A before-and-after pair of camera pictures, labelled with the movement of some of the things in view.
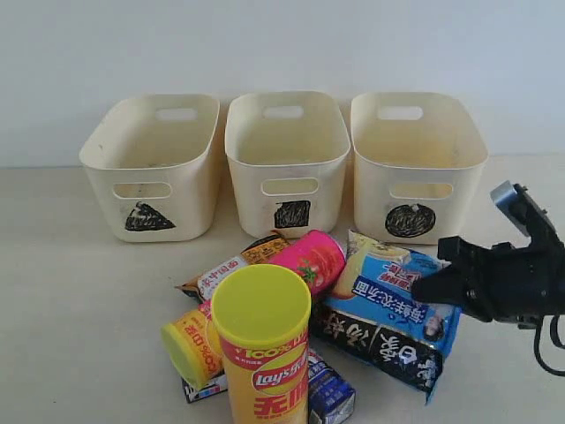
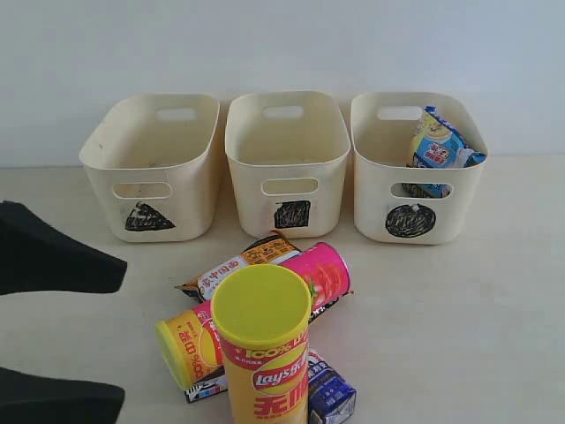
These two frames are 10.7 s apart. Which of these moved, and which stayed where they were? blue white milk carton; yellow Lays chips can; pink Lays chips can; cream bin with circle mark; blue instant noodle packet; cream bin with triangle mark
Moved: pink Lays chips can; blue instant noodle packet
Stayed: cream bin with triangle mark; yellow Lays chips can; cream bin with circle mark; blue white milk carton
